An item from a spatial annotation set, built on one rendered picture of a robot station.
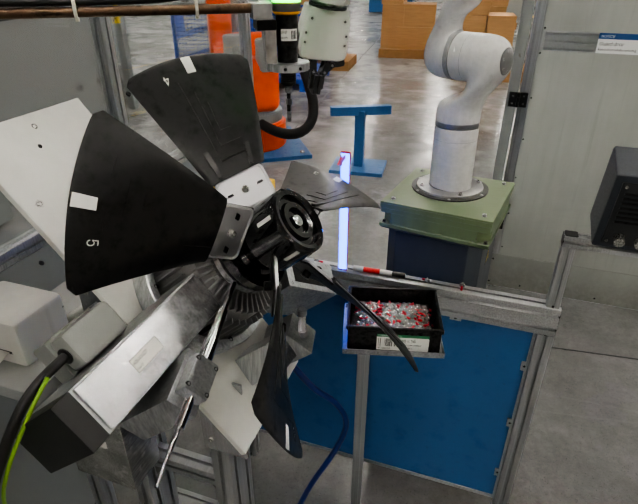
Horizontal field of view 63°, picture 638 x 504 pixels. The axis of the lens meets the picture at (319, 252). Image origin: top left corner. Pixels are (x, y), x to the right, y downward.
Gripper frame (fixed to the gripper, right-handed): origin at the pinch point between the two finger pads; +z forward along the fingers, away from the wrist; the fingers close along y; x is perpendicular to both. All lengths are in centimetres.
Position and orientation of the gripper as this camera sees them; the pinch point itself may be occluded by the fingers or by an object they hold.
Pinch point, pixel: (315, 83)
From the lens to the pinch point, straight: 115.5
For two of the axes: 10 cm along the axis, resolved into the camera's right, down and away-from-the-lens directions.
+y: -9.5, 0.2, -3.0
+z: -1.6, 8.1, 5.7
